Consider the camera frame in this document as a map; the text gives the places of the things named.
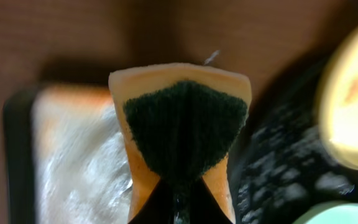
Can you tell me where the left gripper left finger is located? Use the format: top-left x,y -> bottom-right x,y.
128,180 -> 173,224

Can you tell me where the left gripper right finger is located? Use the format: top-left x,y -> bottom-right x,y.
190,179 -> 232,224

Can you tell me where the green and yellow sponge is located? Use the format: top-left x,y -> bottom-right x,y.
109,63 -> 252,223

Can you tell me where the light green plate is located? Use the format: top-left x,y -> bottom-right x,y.
293,201 -> 358,224

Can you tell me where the yellow plate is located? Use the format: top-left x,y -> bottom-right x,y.
316,27 -> 358,170

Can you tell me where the round black tray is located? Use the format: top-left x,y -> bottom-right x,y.
229,55 -> 358,224

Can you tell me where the rectangular black soapy tray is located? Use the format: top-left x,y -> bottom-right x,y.
3,85 -> 132,224

